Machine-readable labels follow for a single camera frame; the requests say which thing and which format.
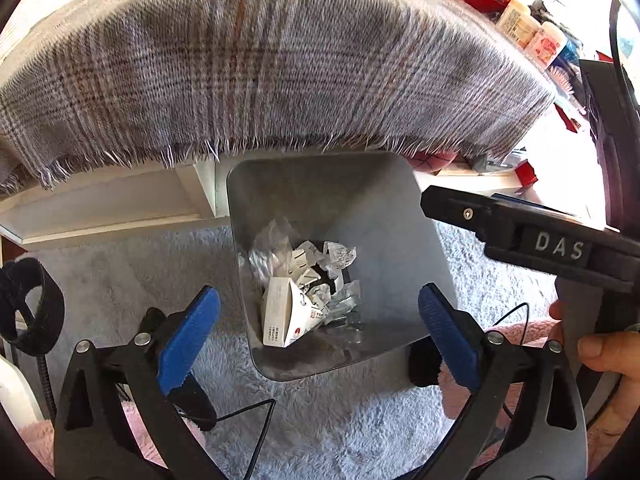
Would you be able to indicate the white silver wrapper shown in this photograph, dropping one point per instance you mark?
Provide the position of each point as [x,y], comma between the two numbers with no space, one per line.
[319,269]

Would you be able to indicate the green white paper box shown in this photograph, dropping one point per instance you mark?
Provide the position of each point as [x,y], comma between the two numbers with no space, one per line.
[289,313]

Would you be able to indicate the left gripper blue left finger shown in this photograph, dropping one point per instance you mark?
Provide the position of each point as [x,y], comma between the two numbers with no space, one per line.
[181,337]

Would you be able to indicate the grey plaid tablecloth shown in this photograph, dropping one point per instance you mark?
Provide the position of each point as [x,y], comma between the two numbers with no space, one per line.
[87,84]

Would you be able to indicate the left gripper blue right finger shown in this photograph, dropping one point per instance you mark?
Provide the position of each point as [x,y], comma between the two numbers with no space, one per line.
[456,335]

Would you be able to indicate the person's right hand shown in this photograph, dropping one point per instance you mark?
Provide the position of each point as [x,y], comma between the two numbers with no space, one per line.
[616,353]

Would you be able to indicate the pink hair brush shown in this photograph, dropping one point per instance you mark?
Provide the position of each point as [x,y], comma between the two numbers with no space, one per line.
[561,80]

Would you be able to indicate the grey trash bin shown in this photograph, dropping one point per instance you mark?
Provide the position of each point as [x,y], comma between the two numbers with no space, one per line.
[368,201]

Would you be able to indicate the yellow cap white bottle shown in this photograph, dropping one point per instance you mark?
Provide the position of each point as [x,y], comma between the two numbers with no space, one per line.
[517,24]

